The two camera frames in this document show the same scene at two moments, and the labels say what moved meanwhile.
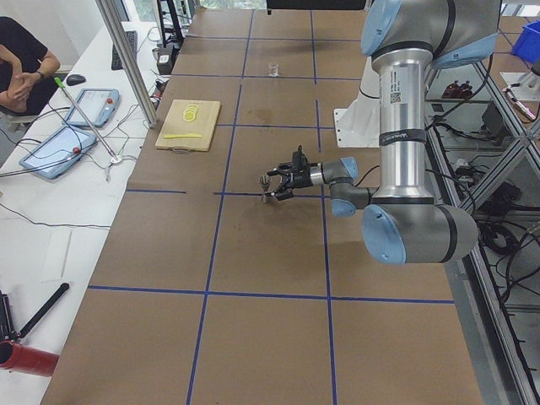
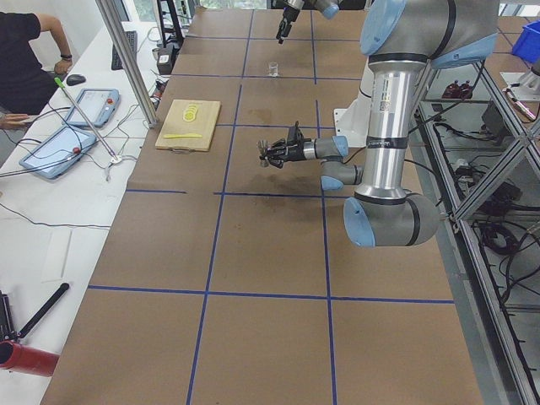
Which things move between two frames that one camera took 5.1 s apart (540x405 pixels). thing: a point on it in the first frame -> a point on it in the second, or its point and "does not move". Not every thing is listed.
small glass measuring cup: [273, 69] does not move
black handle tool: [50, 301] does not move
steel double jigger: [264, 181] -> [262, 146]
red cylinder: [27, 359] does not move
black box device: [165, 56] does not move
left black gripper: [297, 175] -> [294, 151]
